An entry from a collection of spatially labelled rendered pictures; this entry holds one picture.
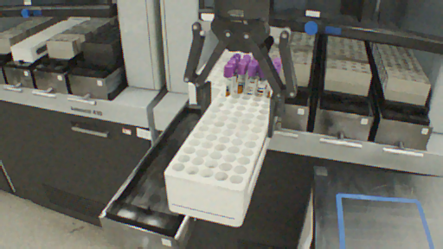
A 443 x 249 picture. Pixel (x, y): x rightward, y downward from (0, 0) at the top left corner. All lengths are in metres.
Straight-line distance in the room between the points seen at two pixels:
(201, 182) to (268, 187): 0.58
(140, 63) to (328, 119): 0.54
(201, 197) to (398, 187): 0.35
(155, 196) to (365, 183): 0.35
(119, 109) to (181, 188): 0.61
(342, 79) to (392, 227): 0.43
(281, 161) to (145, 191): 0.43
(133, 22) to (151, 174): 0.48
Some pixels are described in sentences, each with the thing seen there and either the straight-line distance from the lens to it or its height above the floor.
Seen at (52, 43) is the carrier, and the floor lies 0.87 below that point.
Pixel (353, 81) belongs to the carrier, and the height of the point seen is 0.85.
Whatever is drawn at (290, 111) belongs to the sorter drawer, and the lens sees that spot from 0.81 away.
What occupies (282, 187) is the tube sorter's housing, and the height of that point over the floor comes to 0.54.
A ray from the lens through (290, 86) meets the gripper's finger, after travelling 0.48.
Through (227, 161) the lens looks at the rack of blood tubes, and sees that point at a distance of 0.45.
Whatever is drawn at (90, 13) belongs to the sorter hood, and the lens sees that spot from 1.00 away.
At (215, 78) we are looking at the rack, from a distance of 0.78.
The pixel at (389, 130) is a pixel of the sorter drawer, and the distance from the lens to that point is 0.84.
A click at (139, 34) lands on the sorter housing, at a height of 0.91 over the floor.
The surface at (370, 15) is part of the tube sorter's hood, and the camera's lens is 0.80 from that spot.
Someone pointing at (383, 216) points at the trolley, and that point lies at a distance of 0.56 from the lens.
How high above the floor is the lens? 1.20
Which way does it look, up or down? 33 degrees down
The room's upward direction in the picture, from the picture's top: straight up
